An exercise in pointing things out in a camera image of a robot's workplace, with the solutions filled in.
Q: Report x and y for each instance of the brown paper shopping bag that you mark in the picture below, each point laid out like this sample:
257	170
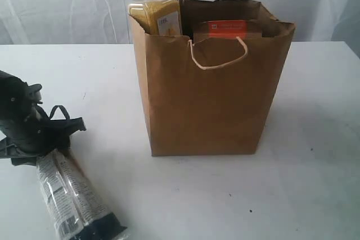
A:
210	97

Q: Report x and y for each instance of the brown pouch with orange label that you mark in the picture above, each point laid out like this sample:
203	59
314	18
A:
228	29

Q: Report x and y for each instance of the yellow millet plastic bottle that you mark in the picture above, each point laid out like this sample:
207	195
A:
157	17

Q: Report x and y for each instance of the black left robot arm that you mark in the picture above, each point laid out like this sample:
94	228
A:
20	93

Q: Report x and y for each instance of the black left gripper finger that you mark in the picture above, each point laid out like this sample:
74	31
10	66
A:
24	159
71	126

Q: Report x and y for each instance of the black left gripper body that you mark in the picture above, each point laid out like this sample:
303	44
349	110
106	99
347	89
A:
32	131

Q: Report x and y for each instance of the noodle packet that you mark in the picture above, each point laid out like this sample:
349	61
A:
76	209

